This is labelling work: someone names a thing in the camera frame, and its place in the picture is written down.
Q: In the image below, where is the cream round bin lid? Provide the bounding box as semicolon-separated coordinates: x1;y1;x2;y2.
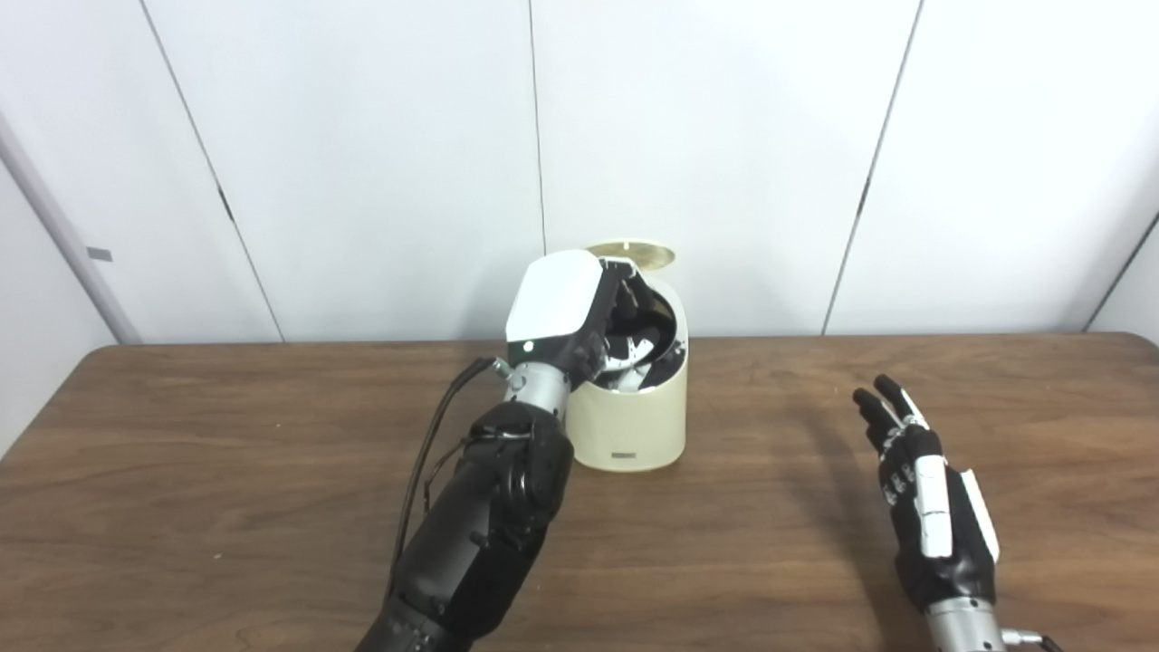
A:
587;240;678;272

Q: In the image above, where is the cream-colored round bin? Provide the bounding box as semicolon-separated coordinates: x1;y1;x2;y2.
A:
561;240;689;473

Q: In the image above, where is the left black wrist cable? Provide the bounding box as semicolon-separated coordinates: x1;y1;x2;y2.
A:
389;356;522;590

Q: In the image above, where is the grey wall post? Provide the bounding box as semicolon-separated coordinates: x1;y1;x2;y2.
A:
0;113;143;345

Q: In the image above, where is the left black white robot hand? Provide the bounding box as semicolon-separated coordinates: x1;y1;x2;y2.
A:
504;250;675;395

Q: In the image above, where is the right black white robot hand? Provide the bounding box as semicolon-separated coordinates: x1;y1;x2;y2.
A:
851;374;1001;615

